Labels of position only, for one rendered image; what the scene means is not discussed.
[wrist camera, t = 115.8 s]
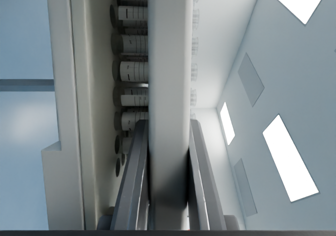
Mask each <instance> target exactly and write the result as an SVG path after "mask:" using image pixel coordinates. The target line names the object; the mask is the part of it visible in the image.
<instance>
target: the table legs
mask: <svg viewBox="0 0 336 236"><path fill-rule="evenodd" d="M54 91H55V86H54V79H0V92H54Z"/></svg>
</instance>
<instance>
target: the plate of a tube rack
mask: <svg viewBox="0 0 336 236"><path fill-rule="evenodd" d="M192 19H193V0H147V26H148V153H149V230H187V214H188V171H189V136H190V97H191V58H192Z"/></svg>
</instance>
